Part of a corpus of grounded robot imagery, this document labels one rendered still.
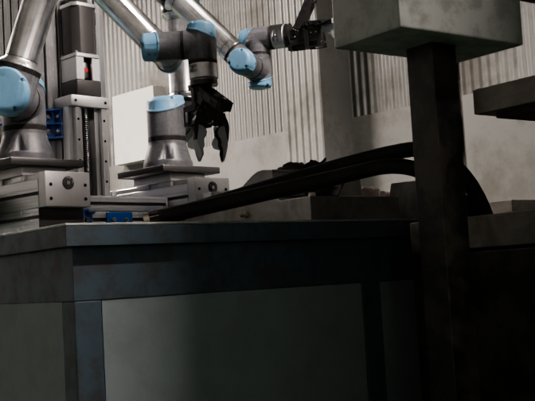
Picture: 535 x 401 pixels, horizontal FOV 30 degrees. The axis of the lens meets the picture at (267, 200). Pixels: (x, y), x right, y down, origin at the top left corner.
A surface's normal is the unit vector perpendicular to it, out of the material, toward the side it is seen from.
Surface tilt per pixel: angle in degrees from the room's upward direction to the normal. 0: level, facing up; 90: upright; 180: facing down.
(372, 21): 90
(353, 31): 90
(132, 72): 90
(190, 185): 90
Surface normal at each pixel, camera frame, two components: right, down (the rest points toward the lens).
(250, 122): -0.71, -0.01
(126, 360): 0.60, -0.10
